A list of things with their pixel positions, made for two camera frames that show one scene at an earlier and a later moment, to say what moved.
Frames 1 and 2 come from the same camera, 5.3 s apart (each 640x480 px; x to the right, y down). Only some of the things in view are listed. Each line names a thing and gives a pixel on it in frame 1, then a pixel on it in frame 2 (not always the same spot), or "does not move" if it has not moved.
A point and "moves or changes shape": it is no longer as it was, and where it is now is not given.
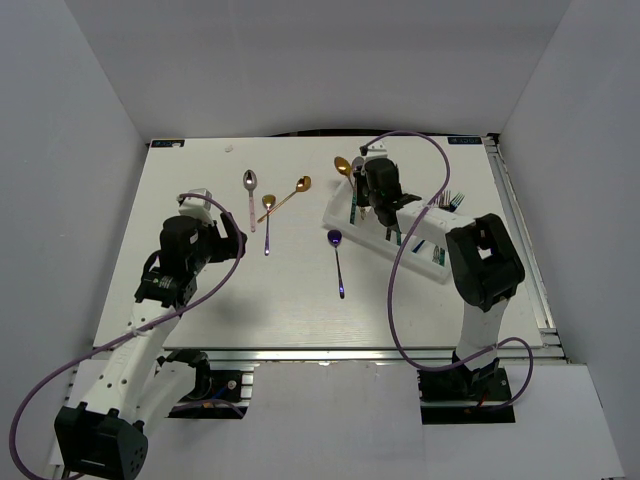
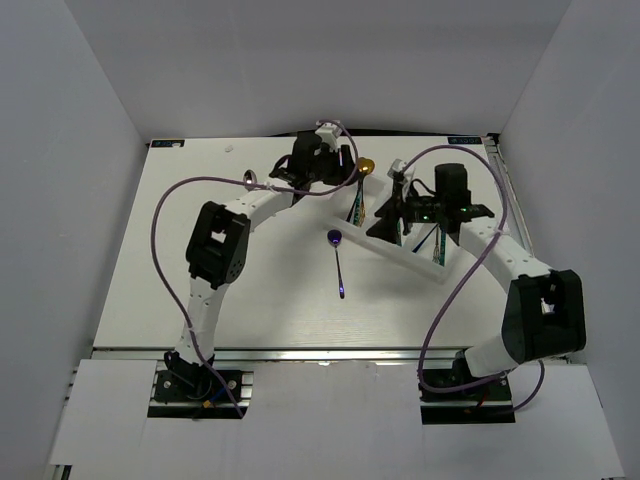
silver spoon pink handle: x=250 y=179 does not move
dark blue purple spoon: x=334 y=238 does not move
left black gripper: x=226 y=247 -> x=339 y=173
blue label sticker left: x=167 y=143 does not move
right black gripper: x=361 y=178 -> x=384 y=229
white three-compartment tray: x=342 y=212 does not move
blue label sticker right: x=464 y=140 does not move
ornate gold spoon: x=344 y=168 moves or changes shape
